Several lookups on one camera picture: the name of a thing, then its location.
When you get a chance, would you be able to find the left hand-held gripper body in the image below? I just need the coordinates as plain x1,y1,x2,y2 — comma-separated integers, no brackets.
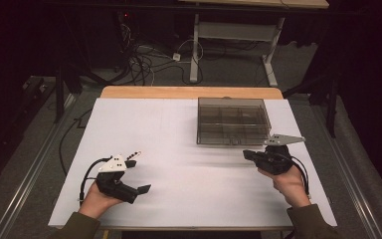
95,150,143,204

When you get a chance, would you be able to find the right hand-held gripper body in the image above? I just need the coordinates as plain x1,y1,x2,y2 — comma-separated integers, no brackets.
255,133,306,176

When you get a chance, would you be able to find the transparent grey compartment box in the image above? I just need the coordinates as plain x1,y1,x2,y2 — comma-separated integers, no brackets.
196,97,273,147

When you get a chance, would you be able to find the person's left hand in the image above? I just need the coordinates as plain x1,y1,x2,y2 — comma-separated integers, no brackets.
78,181,123,220

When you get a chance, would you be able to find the person's right hand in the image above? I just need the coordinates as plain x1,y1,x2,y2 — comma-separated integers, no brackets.
258,164,312,209

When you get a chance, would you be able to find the white board table cover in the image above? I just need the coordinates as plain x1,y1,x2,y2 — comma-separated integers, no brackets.
48,98,337,230

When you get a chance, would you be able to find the black metal stand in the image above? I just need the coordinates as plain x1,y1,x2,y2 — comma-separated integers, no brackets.
283,73,341,138
54,66,84,123

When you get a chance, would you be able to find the wooden table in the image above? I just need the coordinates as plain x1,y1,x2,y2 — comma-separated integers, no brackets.
59,86,299,232

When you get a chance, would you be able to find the white-framed desk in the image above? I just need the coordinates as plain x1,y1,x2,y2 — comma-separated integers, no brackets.
182,0,331,88

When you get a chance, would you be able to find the left hand-held gripper cable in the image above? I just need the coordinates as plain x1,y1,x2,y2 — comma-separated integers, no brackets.
79,156,113,203

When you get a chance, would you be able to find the hand-held gripper cable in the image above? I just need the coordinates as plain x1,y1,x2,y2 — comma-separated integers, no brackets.
79,156,113,203
289,154,311,197

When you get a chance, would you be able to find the right hand-held gripper cable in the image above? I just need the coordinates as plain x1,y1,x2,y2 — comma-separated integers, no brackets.
289,154,311,197

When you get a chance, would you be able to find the black floor cable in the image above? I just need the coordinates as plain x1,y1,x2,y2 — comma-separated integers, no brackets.
58,109,94,177

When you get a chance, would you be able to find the metal floor rail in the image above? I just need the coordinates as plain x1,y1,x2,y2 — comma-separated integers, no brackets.
0,93,78,239
311,106,382,239

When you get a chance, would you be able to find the tangle of floor cables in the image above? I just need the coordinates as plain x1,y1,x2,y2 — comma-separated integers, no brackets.
118,19,207,88

